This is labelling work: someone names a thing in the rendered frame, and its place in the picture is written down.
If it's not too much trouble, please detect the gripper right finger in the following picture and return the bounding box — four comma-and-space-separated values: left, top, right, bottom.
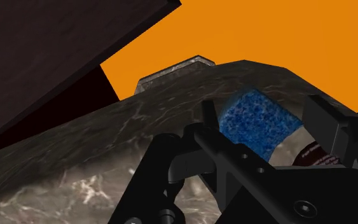
301, 94, 358, 224

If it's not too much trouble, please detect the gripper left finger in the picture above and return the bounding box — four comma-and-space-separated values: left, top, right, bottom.
107, 99, 279, 224

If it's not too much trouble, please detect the dark red lettered object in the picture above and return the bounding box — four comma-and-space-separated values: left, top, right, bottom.
291, 141, 343, 167

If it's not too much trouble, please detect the blue speckled sponge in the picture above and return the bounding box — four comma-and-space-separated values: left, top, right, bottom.
217, 87, 304, 163

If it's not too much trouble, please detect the grey marble block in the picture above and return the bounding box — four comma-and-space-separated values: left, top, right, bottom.
134, 55, 216, 95

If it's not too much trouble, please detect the dark brown cabinet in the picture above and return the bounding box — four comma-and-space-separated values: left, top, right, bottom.
0, 0, 182, 158

